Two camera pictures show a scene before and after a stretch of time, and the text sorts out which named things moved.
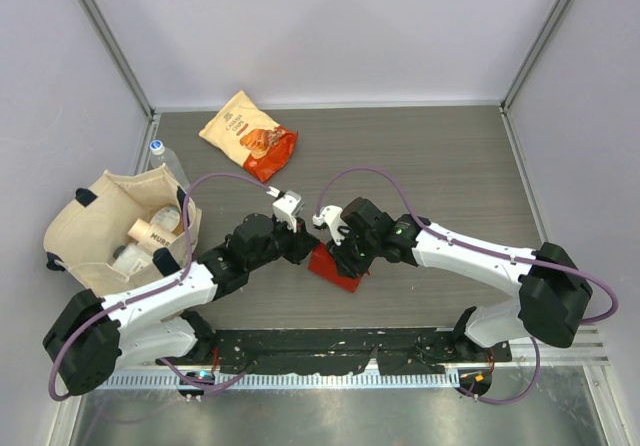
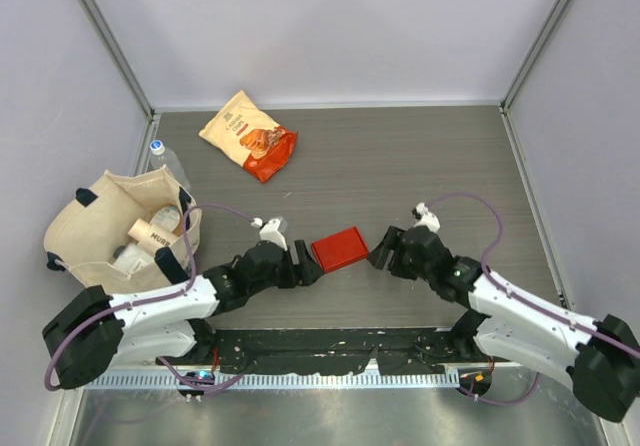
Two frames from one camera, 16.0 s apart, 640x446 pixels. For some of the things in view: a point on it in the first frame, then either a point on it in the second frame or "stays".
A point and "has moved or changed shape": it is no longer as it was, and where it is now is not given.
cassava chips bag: x=250 y=136 stays
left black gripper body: x=289 y=244 to x=294 y=273
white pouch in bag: x=132 y=258 stays
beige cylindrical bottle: x=150 y=236 stays
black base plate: x=395 y=350 stays
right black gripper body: x=355 y=253 to x=404 y=266
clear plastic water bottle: x=160 y=155 stays
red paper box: x=323 y=263 has moved or changed shape
